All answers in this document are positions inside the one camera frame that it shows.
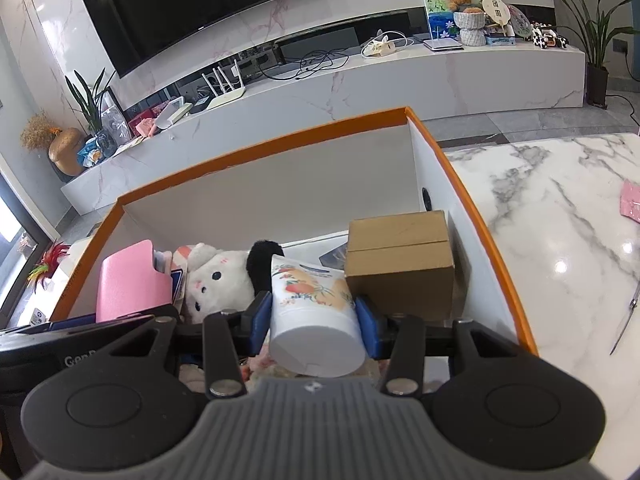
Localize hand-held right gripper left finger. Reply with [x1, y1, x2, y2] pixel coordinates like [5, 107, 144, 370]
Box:
[95, 291, 275, 401]

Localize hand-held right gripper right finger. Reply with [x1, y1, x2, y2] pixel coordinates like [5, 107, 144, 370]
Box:
[354, 294, 532, 397]

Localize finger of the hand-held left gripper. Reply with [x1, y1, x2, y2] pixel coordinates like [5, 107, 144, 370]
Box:
[0, 307, 179, 337]

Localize pink box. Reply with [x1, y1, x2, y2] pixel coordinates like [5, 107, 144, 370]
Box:
[95, 240, 173, 323]

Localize white floral lotion tube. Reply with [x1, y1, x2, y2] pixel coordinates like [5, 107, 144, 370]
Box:
[270, 255, 368, 377]

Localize brown cardboard box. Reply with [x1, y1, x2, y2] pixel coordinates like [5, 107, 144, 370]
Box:
[344, 210, 456, 322]

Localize orange cardboard storage box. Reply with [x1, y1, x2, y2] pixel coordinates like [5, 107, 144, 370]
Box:
[48, 106, 540, 396]

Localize white plush cat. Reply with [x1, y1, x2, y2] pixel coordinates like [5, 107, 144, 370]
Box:
[182, 242, 257, 325]

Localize colourful feather toy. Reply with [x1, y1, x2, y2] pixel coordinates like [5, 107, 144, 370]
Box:
[27, 242, 71, 288]

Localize blue snack packet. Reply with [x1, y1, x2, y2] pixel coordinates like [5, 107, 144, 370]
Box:
[77, 135, 108, 167]

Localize golden vase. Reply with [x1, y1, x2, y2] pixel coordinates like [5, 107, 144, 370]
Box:
[48, 127, 86, 177]

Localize dried yellow flowers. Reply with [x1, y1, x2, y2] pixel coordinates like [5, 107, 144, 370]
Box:
[20, 114, 63, 152]

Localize red box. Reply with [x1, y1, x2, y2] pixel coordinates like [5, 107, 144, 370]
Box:
[127, 102, 171, 137]

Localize green plant in glass vase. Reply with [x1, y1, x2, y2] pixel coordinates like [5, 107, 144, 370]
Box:
[65, 67, 123, 137]

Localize white tray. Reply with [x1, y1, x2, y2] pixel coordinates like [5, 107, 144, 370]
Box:
[155, 100, 193, 128]

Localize white router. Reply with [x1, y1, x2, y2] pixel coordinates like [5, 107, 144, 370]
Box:
[201, 59, 248, 110]

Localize white marble tv cabinet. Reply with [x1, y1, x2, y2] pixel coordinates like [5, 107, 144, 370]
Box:
[61, 7, 586, 216]

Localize thin dark metal tool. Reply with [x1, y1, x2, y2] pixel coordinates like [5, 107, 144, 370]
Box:
[610, 280, 640, 356]

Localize silver laptop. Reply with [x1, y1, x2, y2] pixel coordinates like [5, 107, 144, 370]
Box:
[422, 37, 465, 53]

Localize pink packet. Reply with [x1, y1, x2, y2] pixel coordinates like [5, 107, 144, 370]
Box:
[620, 180, 640, 221]

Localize flat blue box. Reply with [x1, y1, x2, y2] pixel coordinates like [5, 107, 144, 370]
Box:
[484, 27, 517, 47]

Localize flower painting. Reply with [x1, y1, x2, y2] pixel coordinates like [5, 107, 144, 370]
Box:
[420, 0, 498, 41]

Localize black television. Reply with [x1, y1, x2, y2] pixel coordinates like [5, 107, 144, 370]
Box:
[79, 0, 326, 79]

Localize tall plant in black pot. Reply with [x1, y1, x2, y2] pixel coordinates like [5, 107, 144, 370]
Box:
[542, 0, 640, 110]

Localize patterned round fan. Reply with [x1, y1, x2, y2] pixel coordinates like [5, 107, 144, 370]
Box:
[506, 4, 532, 38]

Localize cow print toy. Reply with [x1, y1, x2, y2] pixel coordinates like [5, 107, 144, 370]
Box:
[530, 22, 571, 51]

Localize round paper fan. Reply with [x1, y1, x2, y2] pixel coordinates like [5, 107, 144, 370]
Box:
[481, 0, 511, 27]

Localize black picture frame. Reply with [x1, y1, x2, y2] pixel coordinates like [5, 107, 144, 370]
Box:
[97, 87, 133, 143]

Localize black cables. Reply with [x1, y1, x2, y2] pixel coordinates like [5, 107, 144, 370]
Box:
[260, 47, 351, 81]

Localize white corded device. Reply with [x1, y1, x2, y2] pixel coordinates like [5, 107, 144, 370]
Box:
[361, 30, 408, 58]

